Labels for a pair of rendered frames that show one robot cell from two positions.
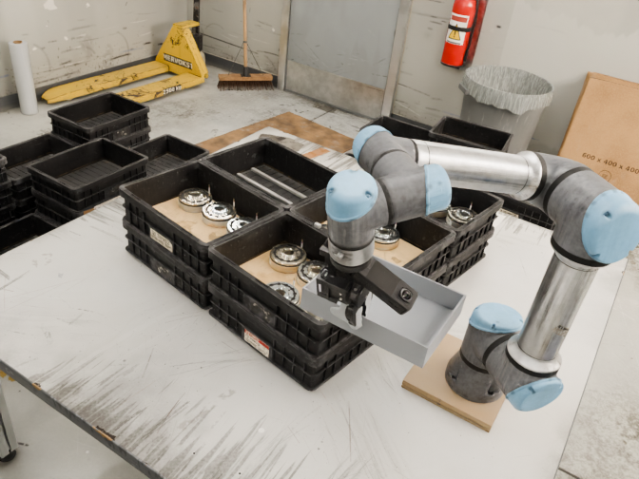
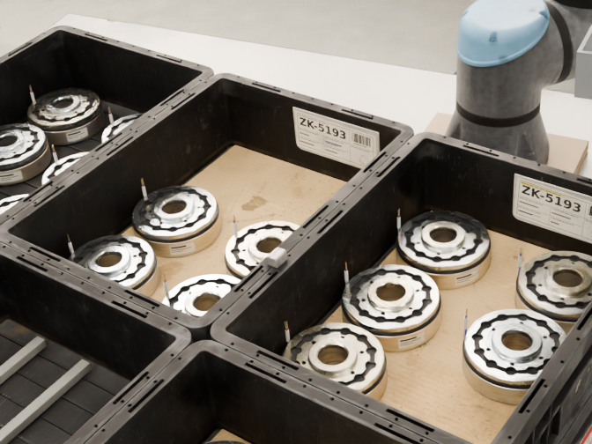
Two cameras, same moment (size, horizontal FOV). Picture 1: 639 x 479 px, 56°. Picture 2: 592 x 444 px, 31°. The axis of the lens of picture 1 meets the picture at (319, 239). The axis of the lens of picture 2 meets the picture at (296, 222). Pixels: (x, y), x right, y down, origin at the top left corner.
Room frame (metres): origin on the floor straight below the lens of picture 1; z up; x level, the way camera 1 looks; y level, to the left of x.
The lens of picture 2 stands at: (1.35, 0.82, 1.59)
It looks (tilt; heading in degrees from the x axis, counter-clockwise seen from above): 37 degrees down; 272
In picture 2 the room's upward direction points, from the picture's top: 6 degrees counter-clockwise
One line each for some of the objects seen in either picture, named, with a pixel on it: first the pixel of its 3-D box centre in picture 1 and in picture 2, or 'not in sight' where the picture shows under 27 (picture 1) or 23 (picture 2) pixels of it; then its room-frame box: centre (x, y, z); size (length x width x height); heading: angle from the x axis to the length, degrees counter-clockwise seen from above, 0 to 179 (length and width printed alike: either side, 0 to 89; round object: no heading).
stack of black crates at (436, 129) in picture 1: (461, 170); not in sight; (3.04, -0.74, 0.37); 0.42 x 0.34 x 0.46; 62
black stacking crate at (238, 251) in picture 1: (300, 279); (449, 313); (1.23, 0.04, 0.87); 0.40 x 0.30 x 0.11; 52
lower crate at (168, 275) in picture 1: (202, 245); not in sight; (1.48, 0.35, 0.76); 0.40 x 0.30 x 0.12; 52
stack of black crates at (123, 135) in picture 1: (104, 149); not in sight; (2.75, 1.17, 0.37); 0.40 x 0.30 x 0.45; 152
